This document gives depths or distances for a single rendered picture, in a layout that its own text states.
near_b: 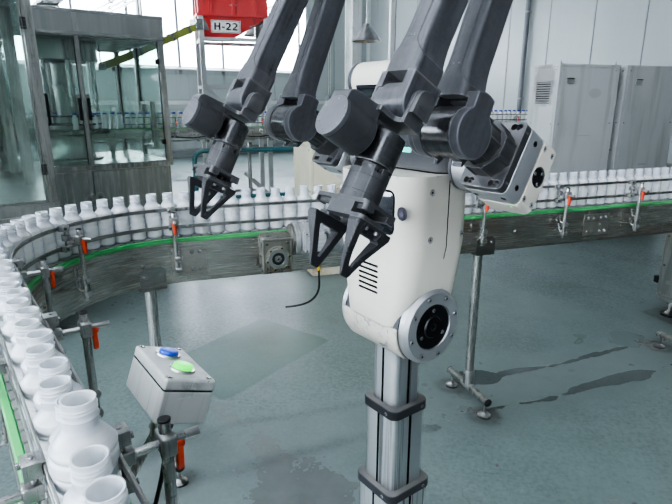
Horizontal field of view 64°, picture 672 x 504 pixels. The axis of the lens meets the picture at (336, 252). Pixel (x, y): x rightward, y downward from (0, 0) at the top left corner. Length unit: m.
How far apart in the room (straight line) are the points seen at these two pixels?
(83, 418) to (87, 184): 5.15
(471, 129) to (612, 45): 12.87
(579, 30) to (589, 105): 7.56
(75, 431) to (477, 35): 0.73
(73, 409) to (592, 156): 6.39
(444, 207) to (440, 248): 0.08
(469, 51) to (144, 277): 1.57
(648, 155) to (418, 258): 6.40
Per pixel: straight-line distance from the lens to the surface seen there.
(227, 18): 7.24
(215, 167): 1.06
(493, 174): 0.91
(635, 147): 7.14
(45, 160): 3.72
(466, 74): 0.84
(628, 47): 13.49
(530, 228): 2.73
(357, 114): 0.69
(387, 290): 1.05
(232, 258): 2.17
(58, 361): 0.84
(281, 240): 2.06
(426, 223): 1.00
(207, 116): 1.07
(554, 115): 6.30
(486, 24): 0.88
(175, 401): 0.83
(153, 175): 5.90
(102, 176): 5.76
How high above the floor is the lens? 1.50
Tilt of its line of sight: 16 degrees down
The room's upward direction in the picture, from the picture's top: straight up
